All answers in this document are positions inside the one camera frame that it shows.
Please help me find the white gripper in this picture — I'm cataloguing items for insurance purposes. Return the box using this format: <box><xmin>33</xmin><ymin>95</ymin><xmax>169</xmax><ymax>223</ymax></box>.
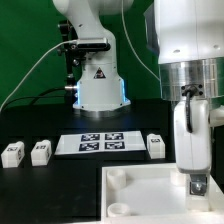
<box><xmin>173</xmin><ymin>98</ymin><xmax>224</xmax><ymax>197</ymax></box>

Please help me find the white square tabletop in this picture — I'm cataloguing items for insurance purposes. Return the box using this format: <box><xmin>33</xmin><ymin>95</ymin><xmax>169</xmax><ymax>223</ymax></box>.
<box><xmin>101</xmin><ymin>163</ymin><xmax>224</xmax><ymax>224</ymax></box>

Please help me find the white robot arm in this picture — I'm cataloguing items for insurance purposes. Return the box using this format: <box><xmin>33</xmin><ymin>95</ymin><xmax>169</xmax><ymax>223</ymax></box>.
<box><xmin>53</xmin><ymin>0</ymin><xmax>224</xmax><ymax>196</ymax></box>

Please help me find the white sheet with tags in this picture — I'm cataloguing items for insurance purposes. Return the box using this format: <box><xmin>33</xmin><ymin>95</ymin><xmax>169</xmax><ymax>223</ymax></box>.
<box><xmin>55</xmin><ymin>131</ymin><xmax>146</xmax><ymax>155</ymax></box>

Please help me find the black camera stand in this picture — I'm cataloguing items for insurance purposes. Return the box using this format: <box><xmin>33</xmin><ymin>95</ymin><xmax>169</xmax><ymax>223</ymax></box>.
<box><xmin>56</xmin><ymin>20</ymin><xmax>81</xmax><ymax>107</ymax></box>

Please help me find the white cable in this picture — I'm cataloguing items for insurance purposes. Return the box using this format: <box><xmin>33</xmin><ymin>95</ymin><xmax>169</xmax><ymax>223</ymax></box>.
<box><xmin>0</xmin><ymin>39</ymin><xmax>77</xmax><ymax>113</ymax></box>

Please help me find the black cable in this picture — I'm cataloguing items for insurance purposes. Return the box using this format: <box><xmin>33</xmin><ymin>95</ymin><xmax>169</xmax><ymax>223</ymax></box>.
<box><xmin>0</xmin><ymin>87</ymin><xmax>68</xmax><ymax>113</ymax></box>

